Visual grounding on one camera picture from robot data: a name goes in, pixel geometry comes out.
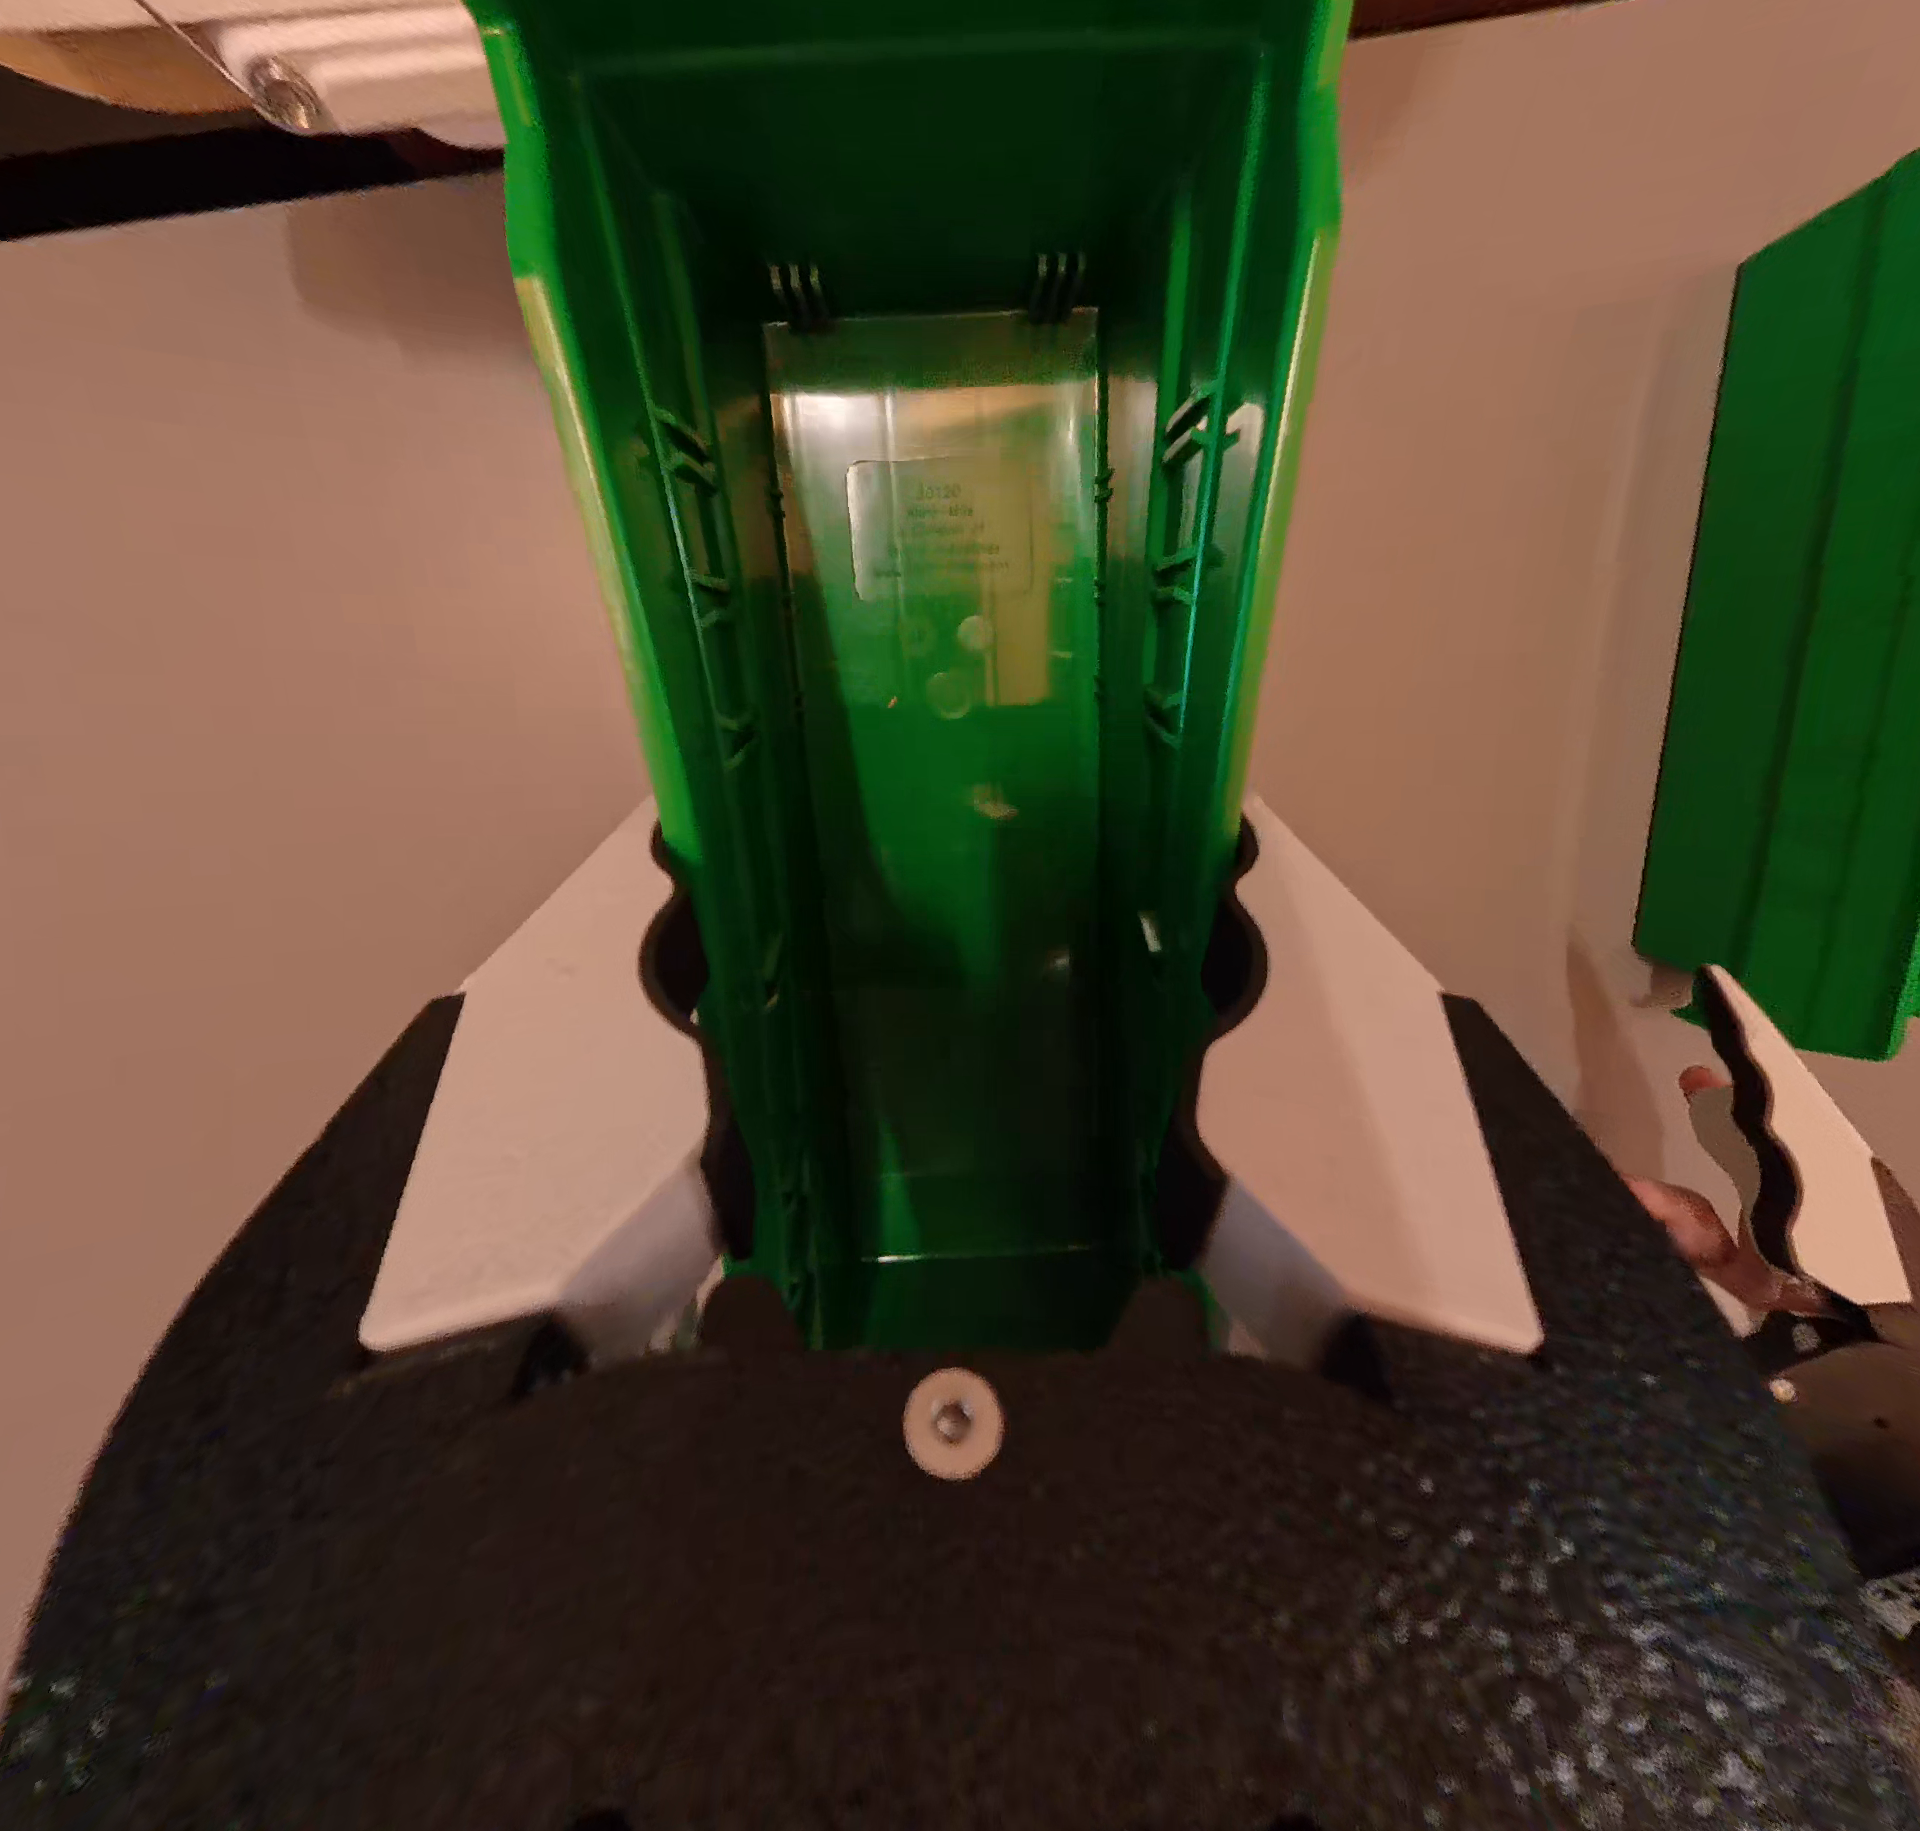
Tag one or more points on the grey desk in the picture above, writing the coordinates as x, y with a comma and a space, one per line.
302, 586

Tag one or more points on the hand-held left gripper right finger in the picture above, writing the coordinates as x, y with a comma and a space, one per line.
1352, 1142

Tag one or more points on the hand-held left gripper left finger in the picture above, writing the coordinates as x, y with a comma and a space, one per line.
527, 1142

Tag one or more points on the wooden board stand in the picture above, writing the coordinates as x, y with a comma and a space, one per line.
92, 70

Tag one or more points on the person's right hand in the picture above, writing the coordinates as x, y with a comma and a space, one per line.
1712, 1246

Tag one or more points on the green plastic bin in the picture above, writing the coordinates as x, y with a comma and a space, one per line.
932, 211
1786, 586

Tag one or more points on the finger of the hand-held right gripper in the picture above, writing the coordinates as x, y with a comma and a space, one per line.
1838, 1201

